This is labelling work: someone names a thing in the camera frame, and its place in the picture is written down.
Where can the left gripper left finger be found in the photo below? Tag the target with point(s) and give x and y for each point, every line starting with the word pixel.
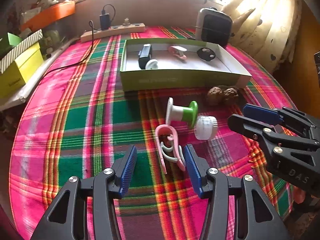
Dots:
pixel 66 216

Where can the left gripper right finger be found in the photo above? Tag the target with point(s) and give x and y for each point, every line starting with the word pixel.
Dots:
pixel 255 216

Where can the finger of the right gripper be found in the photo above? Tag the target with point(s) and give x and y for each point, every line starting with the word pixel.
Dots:
pixel 270 114
pixel 306 137

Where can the clear round plastic jar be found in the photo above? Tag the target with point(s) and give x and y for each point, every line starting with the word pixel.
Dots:
pixel 205 127

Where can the pink hair claw clip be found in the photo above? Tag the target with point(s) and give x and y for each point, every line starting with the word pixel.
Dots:
pixel 168 147

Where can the black round disc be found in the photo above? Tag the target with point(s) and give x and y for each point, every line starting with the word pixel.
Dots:
pixel 206 54

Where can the white round small cap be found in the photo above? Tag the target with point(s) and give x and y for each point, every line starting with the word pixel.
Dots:
pixel 151 64

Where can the black rectangular device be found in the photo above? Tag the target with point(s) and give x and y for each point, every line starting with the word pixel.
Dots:
pixel 145 55

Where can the brown walnut right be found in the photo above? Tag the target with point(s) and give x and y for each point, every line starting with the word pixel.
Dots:
pixel 230 96

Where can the brown walnut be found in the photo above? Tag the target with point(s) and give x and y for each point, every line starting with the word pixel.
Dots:
pixel 216 96
pixel 230 96

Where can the brown walnut left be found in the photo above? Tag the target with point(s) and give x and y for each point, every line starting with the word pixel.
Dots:
pixel 216 96

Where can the white green spool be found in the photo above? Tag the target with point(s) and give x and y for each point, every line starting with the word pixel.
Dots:
pixel 180 113

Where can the plaid pink green tablecloth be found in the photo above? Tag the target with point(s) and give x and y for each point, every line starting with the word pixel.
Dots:
pixel 79 121

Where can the cream heart curtain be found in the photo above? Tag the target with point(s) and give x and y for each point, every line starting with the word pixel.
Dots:
pixel 265 29

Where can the grey black space heater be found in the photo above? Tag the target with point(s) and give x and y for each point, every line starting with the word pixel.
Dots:
pixel 213 26

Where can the green white cardboard tray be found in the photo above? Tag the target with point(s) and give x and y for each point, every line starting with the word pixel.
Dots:
pixel 175 73

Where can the white shelf board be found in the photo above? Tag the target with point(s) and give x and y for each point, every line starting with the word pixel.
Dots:
pixel 23 93

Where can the yellow green box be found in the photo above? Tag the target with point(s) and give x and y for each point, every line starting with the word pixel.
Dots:
pixel 21 70

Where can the beige power strip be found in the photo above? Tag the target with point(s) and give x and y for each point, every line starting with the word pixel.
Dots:
pixel 114 30

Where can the small figurine plug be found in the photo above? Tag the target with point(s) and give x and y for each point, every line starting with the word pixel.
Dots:
pixel 126 22

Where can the striped white box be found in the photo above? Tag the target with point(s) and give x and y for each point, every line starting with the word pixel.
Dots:
pixel 19 49

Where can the black charger adapter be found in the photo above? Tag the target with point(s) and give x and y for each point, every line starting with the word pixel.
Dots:
pixel 105 21

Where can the green box lid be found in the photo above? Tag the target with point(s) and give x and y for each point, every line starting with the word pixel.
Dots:
pixel 7 43

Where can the orange tray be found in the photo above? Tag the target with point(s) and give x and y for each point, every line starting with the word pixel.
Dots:
pixel 49 16

